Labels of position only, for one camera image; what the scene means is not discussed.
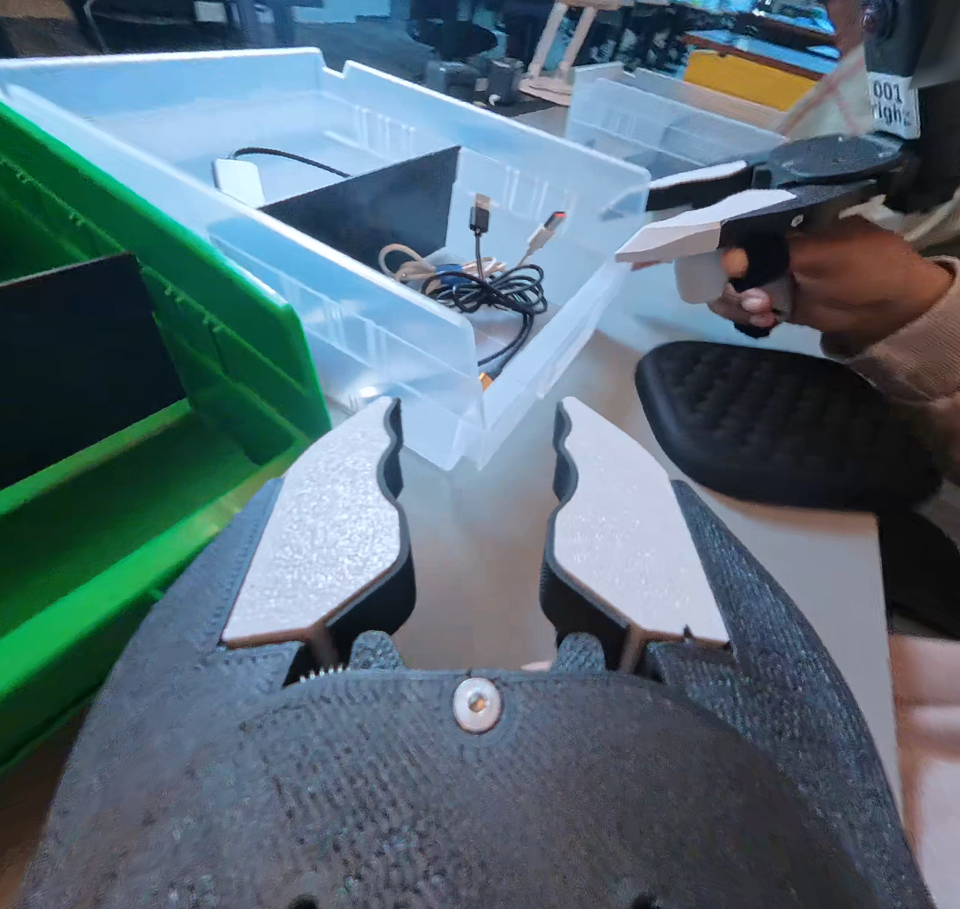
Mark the black textured armrest pad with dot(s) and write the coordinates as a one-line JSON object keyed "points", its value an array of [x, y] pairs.
{"points": [[772, 421]]}

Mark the yellow plastic bin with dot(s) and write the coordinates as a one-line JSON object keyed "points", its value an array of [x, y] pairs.
{"points": [[742, 76]]}

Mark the small black device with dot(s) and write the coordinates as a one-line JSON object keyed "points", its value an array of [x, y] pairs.
{"points": [[495, 76]]}

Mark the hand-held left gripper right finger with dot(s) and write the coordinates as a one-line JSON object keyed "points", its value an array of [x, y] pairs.
{"points": [[630, 541]]}

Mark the document stand with instruction sheet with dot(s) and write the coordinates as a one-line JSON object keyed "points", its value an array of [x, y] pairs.
{"points": [[570, 24]]}

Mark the clear plastic bin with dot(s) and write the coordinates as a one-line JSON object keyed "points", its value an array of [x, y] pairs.
{"points": [[652, 125], [187, 99]]}

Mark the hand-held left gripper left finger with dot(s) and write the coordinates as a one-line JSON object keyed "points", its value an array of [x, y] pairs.
{"points": [[330, 541]]}

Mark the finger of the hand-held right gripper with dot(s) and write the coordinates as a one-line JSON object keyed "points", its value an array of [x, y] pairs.
{"points": [[690, 238], [697, 181]]}

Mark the green plastic bin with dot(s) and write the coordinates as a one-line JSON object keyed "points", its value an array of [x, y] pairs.
{"points": [[112, 549]]}

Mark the person's beige hoodie torso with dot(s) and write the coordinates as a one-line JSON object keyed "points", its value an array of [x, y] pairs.
{"points": [[930, 759]]}

